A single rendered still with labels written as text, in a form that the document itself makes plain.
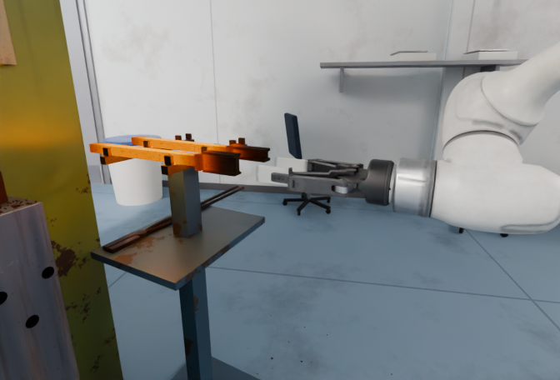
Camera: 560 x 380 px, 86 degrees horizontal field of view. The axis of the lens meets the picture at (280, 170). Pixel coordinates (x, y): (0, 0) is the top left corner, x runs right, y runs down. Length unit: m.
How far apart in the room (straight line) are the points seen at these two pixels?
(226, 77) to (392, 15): 1.73
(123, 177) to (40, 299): 2.57
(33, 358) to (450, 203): 0.83
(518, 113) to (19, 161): 1.02
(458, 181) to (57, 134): 0.94
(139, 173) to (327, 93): 2.03
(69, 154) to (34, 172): 0.10
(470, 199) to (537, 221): 0.08
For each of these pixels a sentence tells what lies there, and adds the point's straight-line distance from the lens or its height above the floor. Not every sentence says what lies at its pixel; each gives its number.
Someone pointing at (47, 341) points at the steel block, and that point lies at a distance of 0.88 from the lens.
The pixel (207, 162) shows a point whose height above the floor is 0.98.
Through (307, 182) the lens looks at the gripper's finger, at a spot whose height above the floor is 0.99.
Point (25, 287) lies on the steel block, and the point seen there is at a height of 0.76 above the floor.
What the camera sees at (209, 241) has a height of 0.72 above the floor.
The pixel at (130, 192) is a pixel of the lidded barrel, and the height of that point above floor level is 0.14.
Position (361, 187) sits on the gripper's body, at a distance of 0.49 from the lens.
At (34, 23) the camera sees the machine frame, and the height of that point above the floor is 1.29.
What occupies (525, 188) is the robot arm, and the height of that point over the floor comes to 1.01.
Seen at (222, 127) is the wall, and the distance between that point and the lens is 3.44.
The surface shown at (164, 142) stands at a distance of 0.90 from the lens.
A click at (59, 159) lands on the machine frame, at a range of 1.02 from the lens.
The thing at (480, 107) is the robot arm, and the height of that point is 1.10.
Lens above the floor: 1.13
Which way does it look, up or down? 15 degrees down
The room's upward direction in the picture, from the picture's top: straight up
